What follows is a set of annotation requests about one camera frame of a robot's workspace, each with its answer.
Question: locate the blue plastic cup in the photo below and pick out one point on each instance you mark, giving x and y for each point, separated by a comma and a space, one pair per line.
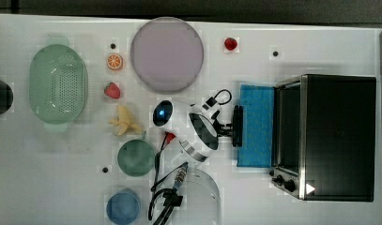
124, 207

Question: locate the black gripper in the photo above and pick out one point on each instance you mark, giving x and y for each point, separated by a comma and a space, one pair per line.
223, 130

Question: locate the black round pot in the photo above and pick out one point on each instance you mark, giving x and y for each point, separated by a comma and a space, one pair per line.
6, 97

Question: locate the peeled banana toy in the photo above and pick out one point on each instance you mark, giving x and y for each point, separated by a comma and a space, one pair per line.
124, 122

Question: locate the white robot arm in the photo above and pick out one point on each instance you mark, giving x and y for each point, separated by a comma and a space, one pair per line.
197, 132

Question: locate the red strawberry toy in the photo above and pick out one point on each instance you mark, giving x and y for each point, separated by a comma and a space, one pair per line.
111, 90

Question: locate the orange slice toy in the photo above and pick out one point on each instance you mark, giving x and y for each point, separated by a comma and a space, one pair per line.
114, 61

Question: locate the small red tomato toy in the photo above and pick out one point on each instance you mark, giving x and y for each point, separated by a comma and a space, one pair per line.
230, 44

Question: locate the green plastic colander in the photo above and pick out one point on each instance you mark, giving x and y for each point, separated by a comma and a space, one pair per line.
58, 84

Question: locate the black toaster oven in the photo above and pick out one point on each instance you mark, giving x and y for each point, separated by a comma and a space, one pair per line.
314, 133

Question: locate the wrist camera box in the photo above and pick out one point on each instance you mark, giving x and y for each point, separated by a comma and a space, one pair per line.
207, 106

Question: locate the lavender round plate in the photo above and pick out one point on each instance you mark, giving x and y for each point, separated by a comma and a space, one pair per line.
167, 54

